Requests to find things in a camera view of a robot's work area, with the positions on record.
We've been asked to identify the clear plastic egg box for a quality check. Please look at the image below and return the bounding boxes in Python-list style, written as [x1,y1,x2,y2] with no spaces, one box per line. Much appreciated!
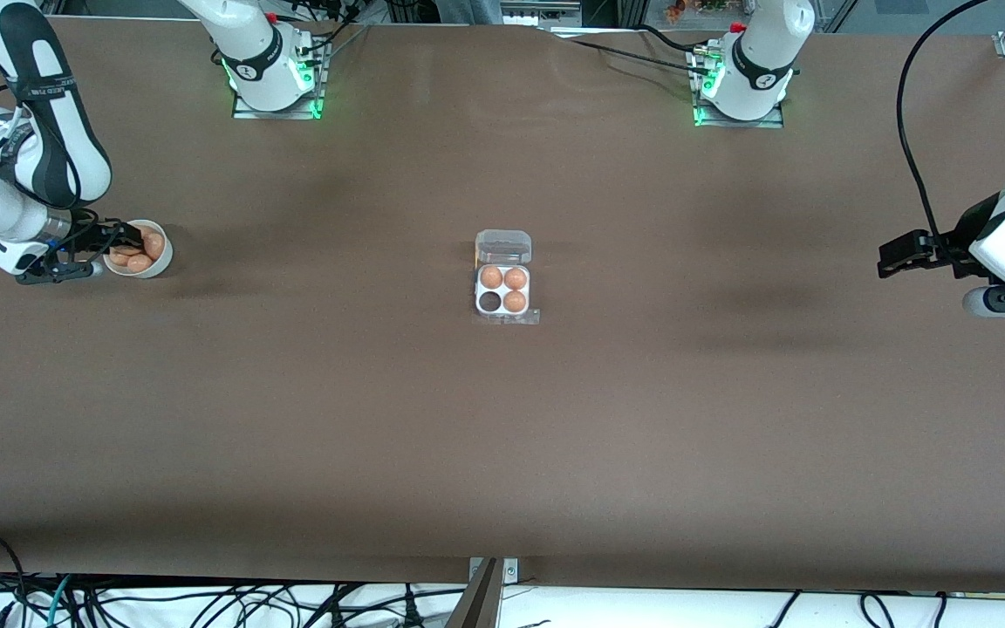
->
[472,229,542,326]

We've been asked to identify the white round bowl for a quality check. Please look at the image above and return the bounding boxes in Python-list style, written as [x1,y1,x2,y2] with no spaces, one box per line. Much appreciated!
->
[103,219,174,279]

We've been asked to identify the orange background objects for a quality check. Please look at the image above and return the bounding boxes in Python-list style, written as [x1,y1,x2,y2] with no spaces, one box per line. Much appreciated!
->
[664,0,732,24]

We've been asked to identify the person in grey trousers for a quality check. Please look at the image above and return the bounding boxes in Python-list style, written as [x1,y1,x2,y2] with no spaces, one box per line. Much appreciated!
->
[435,0,504,25]

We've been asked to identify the dark slanted pole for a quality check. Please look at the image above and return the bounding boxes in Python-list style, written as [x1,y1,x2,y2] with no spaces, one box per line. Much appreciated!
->
[445,558,504,628]

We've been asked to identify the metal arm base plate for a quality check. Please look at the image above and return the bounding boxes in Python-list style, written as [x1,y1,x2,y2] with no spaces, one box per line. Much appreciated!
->
[232,39,327,120]
[692,44,786,129]

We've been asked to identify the black table cable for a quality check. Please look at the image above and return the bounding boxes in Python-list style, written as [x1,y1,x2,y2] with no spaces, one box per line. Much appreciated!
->
[638,24,713,55]
[568,38,714,76]

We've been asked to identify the teal floor cable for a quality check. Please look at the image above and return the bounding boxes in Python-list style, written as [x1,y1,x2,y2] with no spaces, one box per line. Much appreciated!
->
[46,576,77,628]

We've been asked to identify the metal table edge bracket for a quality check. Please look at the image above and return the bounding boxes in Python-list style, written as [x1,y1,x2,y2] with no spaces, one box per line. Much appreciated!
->
[468,557,520,584]

